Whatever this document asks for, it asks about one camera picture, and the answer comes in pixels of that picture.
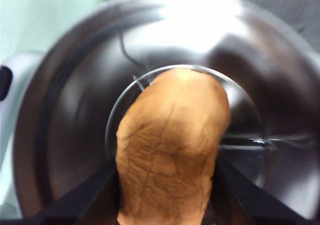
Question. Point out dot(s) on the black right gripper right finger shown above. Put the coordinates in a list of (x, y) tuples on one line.
[(245, 200)]

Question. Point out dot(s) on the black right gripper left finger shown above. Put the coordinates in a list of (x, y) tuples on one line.
[(75, 210)]

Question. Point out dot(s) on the brown potato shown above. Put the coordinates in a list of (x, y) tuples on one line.
[(170, 147)]

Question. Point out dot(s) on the green breakfast machine base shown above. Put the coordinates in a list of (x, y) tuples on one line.
[(6, 160)]

